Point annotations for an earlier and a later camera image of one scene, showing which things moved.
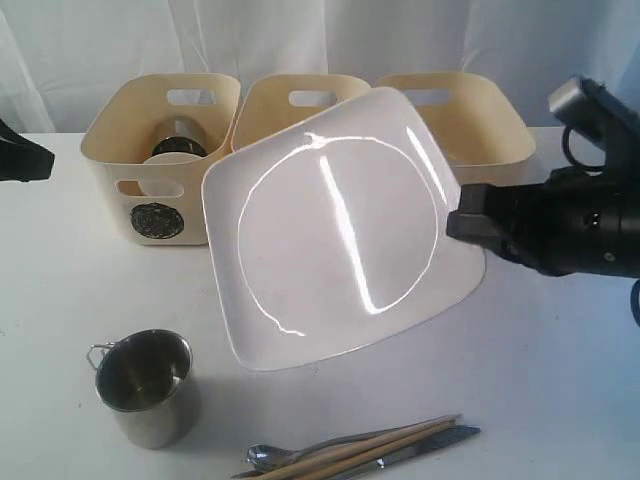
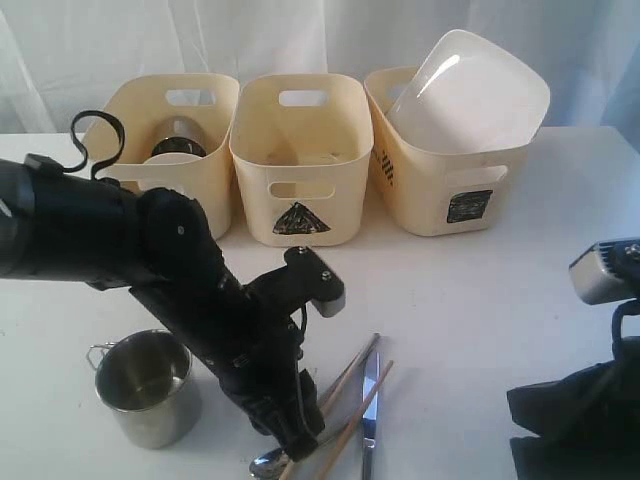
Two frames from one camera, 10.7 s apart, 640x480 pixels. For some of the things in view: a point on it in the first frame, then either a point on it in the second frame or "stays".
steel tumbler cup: (181, 134) stays
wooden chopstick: (292, 472) to (348, 373)
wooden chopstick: (347, 466) to (332, 462)
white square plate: (336, 229) to (468, 91)
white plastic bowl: (162, 188) stays
